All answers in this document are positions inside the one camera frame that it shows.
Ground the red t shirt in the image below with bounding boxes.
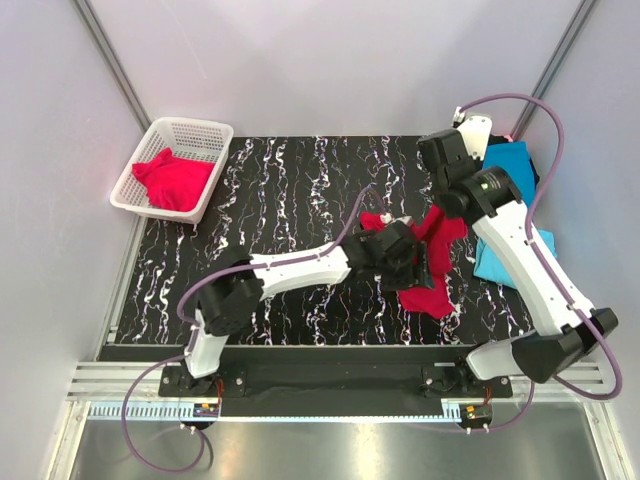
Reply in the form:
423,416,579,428
132,148,215,212
360,204,469,320

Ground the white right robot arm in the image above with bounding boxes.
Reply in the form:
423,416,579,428
418,129,618,397

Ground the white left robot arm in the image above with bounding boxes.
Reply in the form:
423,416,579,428
180,217,435,396

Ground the folded light blue t shirt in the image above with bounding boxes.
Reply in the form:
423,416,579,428
473,222,555,297

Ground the folded teal t shirt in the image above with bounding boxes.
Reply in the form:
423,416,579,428
484,142,536,207

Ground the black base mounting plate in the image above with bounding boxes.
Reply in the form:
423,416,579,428
159,345,513,421

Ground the white plastic basket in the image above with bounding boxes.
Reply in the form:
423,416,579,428
110,117,234,224

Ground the red t shirt in basket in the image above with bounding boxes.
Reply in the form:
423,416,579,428
132,148,215,212

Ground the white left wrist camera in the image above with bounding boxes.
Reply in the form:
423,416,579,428
380,213,414,227

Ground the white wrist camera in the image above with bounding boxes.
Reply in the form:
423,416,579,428
380,213,414,227
452,106,493,161

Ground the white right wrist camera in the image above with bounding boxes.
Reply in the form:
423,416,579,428
452,106,493,161

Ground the right aluminium corner post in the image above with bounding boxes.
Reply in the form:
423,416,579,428
511,0,599,140

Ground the aluminium corner post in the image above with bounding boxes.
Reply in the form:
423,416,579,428
511,0,599,140
70,0,151,130

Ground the aluminium frame rail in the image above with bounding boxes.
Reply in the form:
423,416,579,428
65,363,609,401

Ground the left aluminium corner post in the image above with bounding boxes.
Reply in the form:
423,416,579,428
70,0,151,130

